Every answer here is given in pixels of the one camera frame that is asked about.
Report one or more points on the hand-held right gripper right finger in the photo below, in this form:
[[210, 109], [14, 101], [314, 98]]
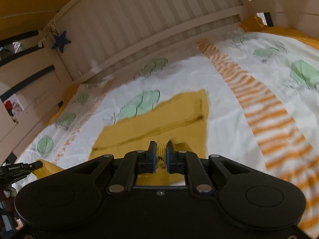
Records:
[[170, 159]]

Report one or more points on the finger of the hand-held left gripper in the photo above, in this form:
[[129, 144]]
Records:
[[33, 165]]

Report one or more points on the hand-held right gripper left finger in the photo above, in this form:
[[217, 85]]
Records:
[[152, 158]]

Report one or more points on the yellow knit sweater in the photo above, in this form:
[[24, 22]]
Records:
[[149, 129]]

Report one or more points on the red item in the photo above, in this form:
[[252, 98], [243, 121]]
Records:
[[9, 107]]

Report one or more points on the leaf print bed sheet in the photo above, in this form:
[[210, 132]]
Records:
[[224, 119]]

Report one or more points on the blue star decoration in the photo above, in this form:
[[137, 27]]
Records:
[[60, 41]]

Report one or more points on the orange mattress cover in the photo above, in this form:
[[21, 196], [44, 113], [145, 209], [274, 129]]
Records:
[[274, 31]]

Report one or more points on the wooden bed frame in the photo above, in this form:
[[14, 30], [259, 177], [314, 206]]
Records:
[[149, 17]]

